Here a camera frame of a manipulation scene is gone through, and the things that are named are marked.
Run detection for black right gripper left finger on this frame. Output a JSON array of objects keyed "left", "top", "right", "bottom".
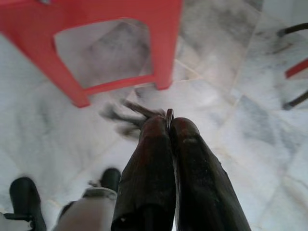
[{"left": 111, "top": 115, "right": 175, "bottom": 231}]

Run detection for black robot left foot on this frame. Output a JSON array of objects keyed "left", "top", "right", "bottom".
[{"left": 9, "top": 177, "right": 47, "bottom": 231}]

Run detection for red plastic stool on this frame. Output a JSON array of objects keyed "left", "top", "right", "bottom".
[{"left": 0, "top": 0, "right": 183, "bottom": 108}]

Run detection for black robot right foot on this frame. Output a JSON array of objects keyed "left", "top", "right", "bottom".
[{"left": 100, "top": 167, "right": 121, "bottom": 194}]

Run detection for bunch of keys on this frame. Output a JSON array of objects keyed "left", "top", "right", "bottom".
[{"left": 99, "top": 100, "right": 175, "bottom": 138}]

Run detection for robot right leg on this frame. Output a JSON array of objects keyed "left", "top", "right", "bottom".
[{"left": 54, "top": 187, "right": 119, "bottom": 231}]

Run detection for black robot foot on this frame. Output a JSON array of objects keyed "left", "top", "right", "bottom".
[
  {"left": 100, "top": 167, "right": 121, "bottom": 194},
  {"left": 9, "top": 177, "right": 47, "bottom": 231}
]

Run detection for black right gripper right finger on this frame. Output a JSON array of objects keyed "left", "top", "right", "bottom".
[{"left": 171, "top": 117, "right": 252, "bottom": 231}]

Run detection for red bar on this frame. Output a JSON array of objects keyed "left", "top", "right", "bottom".
[{"left": 284, "top": 58, "right": 308, "bottom": 79}]

